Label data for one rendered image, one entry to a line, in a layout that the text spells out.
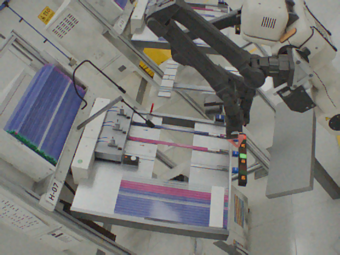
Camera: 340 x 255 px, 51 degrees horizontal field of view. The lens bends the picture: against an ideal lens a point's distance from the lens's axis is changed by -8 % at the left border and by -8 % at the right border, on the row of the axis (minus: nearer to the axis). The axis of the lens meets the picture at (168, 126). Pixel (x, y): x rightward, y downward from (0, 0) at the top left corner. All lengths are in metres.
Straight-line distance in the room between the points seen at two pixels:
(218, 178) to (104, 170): 0.56
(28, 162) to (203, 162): 0.85
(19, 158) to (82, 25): 1.36
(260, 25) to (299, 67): 0.20
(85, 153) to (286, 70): 1.01
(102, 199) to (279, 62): 0.99
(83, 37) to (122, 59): 0.34
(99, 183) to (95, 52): 1.34
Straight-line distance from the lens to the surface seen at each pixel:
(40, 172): 1.73
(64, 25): 2.85
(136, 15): 2.92
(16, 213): 1.90
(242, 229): 2.47
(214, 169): 1.90
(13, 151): 1.68
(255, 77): 1.28
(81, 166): 1.76
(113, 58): 2.88
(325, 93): 1.58
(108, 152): 1.83
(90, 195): 1.76
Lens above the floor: 1.92
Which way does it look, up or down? 28 degrees down
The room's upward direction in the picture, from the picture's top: 49 degrees counter-clockwise
